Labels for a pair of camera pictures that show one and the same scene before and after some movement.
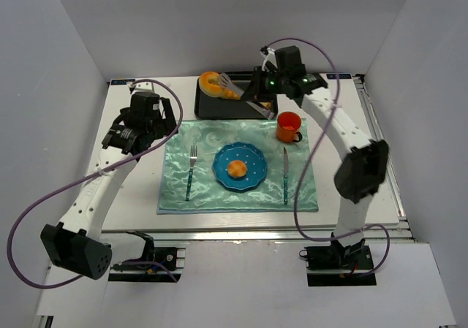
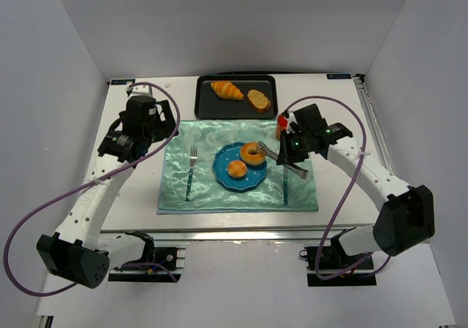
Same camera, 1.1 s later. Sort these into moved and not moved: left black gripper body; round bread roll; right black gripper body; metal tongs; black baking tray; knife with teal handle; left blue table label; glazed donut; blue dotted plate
Moved: metal tongs; right black gripper body; glazed donut
Not moved: round bread roll; black baking tray; left blue table label; left black gripper body; knife with teal handle; blue dotted plate
